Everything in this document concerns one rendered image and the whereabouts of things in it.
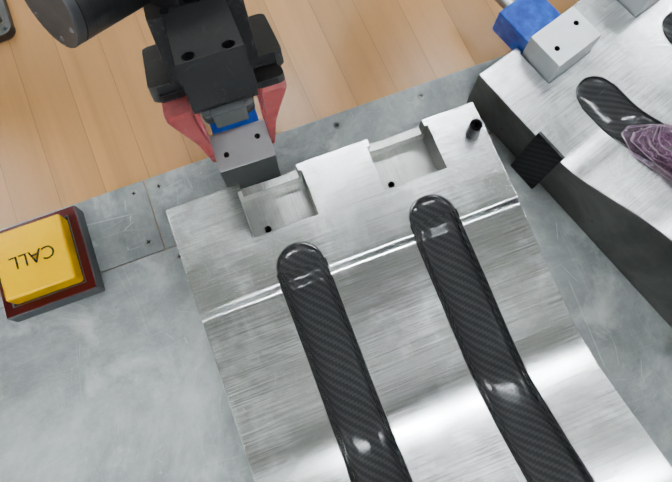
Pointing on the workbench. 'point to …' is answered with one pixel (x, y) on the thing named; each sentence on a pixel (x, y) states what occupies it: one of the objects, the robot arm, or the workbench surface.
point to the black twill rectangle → (537, 160)
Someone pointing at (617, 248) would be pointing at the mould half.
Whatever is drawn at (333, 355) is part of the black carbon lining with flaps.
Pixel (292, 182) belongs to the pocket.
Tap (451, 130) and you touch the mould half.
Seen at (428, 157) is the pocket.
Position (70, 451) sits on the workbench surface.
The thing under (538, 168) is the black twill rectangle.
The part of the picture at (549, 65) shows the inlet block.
